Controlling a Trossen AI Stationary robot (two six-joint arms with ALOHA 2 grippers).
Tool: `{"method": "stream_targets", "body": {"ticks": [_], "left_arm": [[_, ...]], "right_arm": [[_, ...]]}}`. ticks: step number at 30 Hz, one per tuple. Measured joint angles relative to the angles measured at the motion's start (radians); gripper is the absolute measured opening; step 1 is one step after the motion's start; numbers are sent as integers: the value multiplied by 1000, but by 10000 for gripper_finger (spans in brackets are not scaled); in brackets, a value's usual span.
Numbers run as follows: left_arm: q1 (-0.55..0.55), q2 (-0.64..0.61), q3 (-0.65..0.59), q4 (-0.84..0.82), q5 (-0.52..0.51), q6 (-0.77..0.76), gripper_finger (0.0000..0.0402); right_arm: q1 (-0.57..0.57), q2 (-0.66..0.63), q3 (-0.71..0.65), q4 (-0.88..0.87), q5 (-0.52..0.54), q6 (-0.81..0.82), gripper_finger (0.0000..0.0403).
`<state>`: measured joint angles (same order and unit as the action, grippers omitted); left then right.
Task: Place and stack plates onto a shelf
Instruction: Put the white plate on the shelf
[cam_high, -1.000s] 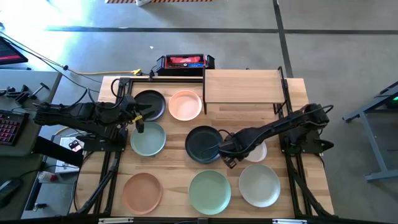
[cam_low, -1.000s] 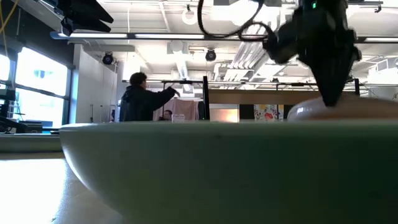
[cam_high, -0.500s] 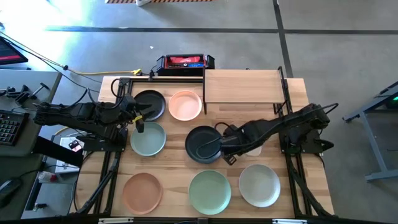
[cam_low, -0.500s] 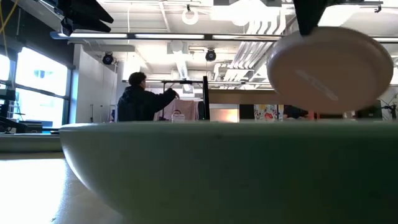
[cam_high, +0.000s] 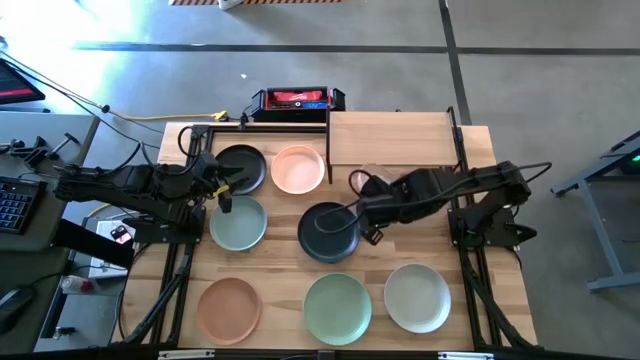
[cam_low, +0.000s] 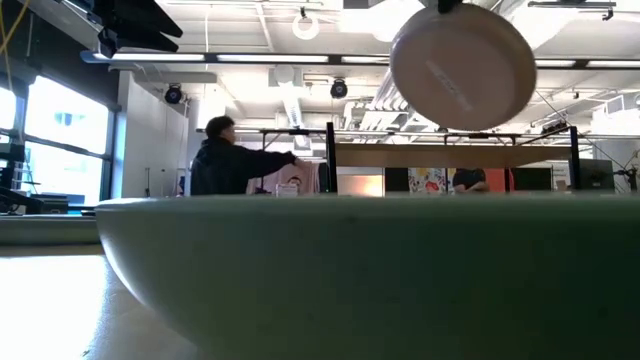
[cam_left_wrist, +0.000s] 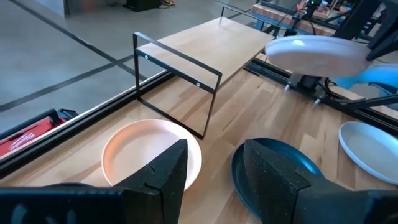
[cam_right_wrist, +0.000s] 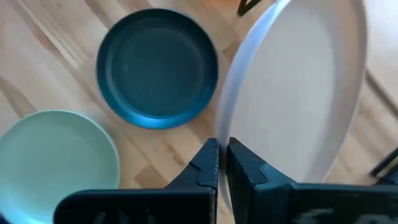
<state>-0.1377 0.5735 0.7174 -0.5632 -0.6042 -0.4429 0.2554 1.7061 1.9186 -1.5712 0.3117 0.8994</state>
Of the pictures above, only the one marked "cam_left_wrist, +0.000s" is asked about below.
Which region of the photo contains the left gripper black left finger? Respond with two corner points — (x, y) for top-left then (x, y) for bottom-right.
(0, 139), (189, 224)

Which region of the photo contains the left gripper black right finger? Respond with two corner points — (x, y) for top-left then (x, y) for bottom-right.
(243, 138), (398, 224)

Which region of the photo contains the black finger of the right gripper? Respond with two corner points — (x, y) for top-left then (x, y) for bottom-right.
(366, 29), (398, 62)

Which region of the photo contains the peach pink plate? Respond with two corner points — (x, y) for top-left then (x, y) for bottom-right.
(101, 119), (203, 191)

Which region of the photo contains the dark teal plate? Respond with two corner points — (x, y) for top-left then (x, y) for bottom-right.
(230, 138), (325, 218)

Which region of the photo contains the light grey plate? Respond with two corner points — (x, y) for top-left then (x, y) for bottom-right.
(264, 34), (373, 78)

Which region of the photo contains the light blue blurred object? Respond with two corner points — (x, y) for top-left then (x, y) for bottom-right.
(334, 63), (398, 94)

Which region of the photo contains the wooden workbench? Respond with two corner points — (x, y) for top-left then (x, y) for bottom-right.
(250, 2), (338, 37)

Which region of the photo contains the light green plate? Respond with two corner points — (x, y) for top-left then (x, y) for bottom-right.
(338, 121), (398, 185)

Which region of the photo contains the red black Milwaukee toolbox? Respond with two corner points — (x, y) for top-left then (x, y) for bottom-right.
(0, 108), (78, 158)

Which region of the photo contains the black box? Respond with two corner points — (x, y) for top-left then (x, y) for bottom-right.
(123, 0), (162, 12)

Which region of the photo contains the black aluminium table frame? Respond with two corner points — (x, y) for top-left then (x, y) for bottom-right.
(0, 52), (398, 180)

